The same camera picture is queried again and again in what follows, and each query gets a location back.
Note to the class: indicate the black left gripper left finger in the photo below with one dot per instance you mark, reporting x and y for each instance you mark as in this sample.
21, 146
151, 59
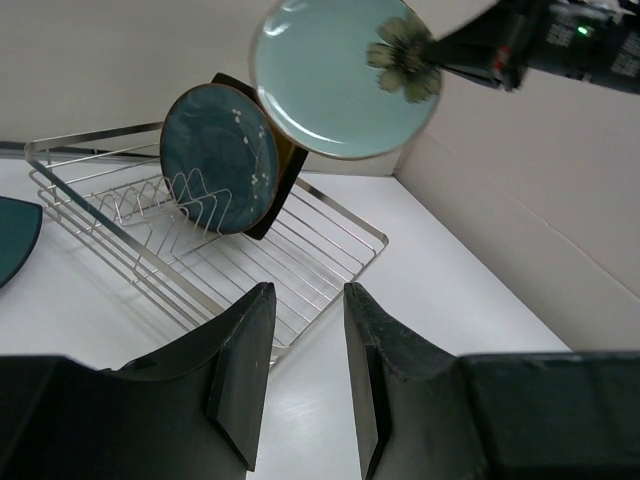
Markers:
189, 410

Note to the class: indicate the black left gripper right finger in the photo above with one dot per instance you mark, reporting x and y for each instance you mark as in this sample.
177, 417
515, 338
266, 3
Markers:
423, 413

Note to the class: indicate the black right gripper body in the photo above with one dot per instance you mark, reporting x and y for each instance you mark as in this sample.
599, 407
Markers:
587, 41

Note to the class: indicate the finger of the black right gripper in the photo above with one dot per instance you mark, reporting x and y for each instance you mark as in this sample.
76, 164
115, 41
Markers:
474, 44
465, 70

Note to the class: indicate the light green flower plate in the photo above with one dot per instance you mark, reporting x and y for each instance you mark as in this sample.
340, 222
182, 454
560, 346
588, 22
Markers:
345, 79

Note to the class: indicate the black and amber square plate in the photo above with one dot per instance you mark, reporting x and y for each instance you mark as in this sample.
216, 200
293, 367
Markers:
291, 160

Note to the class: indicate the dark teal round plate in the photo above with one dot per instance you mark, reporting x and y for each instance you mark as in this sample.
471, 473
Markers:
219, 158

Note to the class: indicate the teal square plate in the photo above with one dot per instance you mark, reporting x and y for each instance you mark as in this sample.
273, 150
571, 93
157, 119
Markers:
20, 227

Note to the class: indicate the wire dish rack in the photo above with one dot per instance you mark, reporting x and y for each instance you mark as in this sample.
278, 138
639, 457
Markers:
105, 188

